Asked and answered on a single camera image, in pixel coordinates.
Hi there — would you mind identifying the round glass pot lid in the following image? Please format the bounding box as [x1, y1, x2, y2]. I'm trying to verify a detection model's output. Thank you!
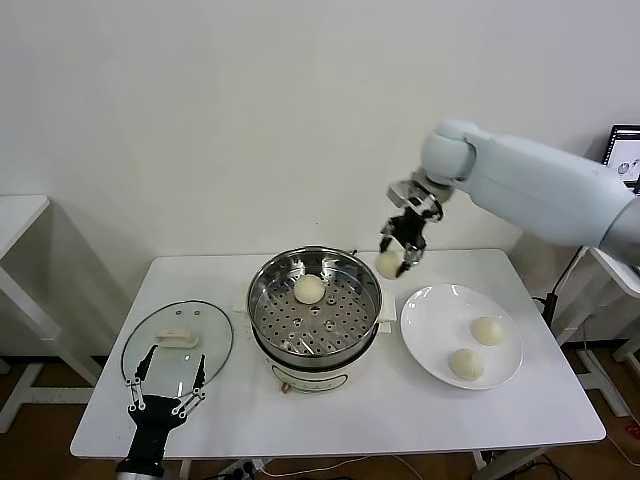
[121, 299, 236, 401]

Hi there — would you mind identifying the white laptop cable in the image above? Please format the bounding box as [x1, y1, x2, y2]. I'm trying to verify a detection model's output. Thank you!
[549, 244, 589, 299]

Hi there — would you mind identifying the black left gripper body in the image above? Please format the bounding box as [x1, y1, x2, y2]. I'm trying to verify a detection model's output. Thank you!
[124, 394, 185, 462]

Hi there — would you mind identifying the black cylinder on cable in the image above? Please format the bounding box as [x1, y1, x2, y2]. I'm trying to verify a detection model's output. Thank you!
[532, 292, 557, 326]

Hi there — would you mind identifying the open grey laptop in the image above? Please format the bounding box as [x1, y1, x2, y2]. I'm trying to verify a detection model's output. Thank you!
[604, 124, 640, 196]

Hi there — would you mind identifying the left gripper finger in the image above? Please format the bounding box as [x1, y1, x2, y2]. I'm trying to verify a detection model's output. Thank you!
[171, 353, 208, 418]
[124, 346, 158, 412]

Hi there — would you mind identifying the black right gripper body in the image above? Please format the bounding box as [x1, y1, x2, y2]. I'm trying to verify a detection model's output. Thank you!
[386, 211, 428, 249]

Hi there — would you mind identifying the round white plate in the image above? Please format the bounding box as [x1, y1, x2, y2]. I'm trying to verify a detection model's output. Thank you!
[399, 284, 524, 391]

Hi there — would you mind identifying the white steamed baozi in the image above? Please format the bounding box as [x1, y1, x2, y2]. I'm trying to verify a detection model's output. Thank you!
[470, 316, 505, 346]
[293, 273, 325, 304]
[447, 348, 485, 382]
[374, 251, 407, 279]

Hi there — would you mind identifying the empty white side desk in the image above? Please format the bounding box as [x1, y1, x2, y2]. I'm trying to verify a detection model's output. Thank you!
[0, 194, 109, 434]

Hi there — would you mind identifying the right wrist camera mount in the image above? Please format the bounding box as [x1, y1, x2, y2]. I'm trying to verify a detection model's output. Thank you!
[387, 177, 444, 221]

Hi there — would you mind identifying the stainless steel steamer basket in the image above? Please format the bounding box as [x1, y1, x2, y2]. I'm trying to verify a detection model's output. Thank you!
[248, 245, 381, 359]

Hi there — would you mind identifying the white floor power strip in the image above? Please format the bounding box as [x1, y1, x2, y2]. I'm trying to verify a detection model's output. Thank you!
[219, 458, 266, 480]

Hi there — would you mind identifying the white desk under laptop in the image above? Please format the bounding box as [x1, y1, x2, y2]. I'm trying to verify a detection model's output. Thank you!
[549, 244, 640, 419]

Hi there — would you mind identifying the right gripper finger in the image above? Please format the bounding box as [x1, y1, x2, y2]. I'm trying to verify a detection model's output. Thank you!
[377, 224, 399, 256]
[395, 244, 427, 278]

